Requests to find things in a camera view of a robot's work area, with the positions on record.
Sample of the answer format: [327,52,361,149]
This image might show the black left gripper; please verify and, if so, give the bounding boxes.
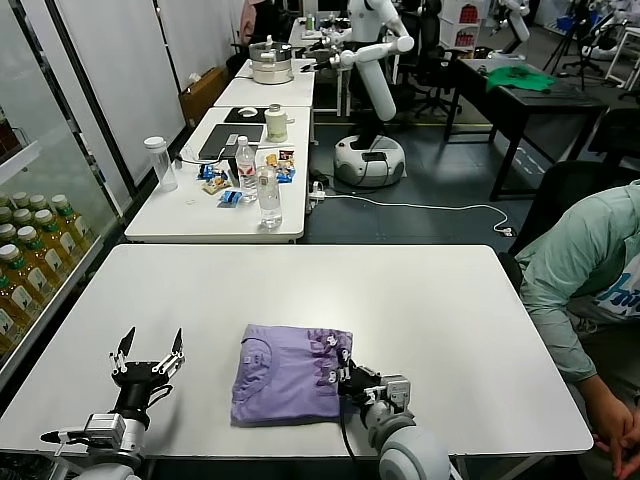
[108,327,186,416]

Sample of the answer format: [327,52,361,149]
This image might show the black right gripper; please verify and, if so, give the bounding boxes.
[335,355,384,401]

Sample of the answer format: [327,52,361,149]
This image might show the purple t-shirt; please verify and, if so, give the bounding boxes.
[230,323,357,429]

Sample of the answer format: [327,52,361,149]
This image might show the bare person hand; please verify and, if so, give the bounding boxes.
[610,439,640,476]
[595,397,640,446]

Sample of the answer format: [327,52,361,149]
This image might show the white rectangular table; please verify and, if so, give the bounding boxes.
[124,105,312,245]
[213,57,317,109]

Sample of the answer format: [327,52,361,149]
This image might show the large clear water bottle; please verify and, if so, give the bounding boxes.
[256,166,283,230]

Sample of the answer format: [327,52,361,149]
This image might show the tall clear bottle white cap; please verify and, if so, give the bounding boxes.
[143,137,179,193]

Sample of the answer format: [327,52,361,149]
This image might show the white wheeled robot body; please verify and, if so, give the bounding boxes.
[334,0,406,189]

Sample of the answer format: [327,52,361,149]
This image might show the water bottle red label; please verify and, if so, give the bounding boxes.
[234,137,258,201]

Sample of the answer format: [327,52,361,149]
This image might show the dark grey closed laptop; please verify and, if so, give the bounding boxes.
[198,124,266,162]

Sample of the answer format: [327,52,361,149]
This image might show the seated person green jacket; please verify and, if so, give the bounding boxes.
[514,182,640,480]

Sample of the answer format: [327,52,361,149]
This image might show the cream lidded cup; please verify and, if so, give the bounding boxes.
[264,103,296,144]

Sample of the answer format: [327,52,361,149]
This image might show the glass door display cabinet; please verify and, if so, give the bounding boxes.
[0,0,125,381]

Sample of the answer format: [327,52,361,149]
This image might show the black mouse pad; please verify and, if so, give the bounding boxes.
[223,106,270,125]

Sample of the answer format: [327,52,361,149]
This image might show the brown cardboard box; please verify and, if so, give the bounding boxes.
[179,66,232,129]

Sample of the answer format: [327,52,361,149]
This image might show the white steamer pot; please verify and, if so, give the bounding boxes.
[249,34,295,85]

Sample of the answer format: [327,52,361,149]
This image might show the black table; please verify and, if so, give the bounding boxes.
[443,57,610,201]

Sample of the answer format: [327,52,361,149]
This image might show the green cloth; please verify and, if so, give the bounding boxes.
[485,64,558,94]

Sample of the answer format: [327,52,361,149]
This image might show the white cluttered desk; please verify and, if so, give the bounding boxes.
[288,17,352,46]

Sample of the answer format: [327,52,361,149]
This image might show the person in pink top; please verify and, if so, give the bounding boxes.
[239,0,260,44]

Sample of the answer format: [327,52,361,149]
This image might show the white rack red boxes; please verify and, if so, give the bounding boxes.
[438,0,482,49]

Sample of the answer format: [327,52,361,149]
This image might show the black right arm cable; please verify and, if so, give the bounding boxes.
[339,394,360,460]

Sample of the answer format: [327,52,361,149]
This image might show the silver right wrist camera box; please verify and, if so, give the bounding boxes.
[382,377,412,414]

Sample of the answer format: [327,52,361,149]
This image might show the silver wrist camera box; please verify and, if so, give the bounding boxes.
[39,413,127,450]
[382,377,412,414]

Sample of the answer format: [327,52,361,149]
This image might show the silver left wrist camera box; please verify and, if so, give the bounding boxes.
[39,413,127,450]

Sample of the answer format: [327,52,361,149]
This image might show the white floor cable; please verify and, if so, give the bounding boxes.
[320,192,517,236]

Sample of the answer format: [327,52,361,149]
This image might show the thin white charging cable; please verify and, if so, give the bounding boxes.
[174,153,237,166]

